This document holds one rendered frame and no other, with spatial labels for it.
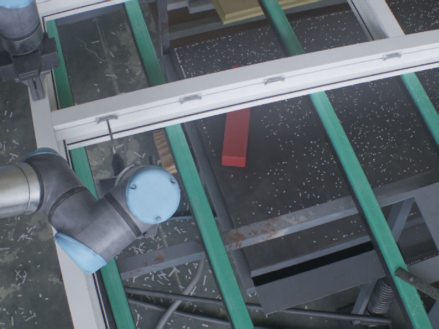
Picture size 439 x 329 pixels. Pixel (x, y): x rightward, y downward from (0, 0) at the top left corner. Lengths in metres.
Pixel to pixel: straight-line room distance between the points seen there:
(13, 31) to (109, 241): 0.49
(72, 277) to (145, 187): 0.32
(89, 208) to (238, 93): 0.59
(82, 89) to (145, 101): 1.27
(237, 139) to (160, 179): 0.76
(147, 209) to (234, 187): 0.74
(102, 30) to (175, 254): 1.67
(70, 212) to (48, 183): 0.07
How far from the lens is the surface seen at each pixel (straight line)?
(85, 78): 3.00
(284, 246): 1.91
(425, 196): 1.72
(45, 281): 2.57
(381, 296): 2.05
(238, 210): 1.95
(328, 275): 1.92
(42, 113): 1.73
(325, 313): 2.16
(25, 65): 1.55
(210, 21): 2.30
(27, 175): 1.31
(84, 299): 1.49
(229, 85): 1.73
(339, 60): 1.80
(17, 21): 1.52
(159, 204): 1.28
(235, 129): 2.03
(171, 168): 2.68
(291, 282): 1.90
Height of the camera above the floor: 2.28
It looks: 57 degrees down
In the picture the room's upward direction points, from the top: straight up
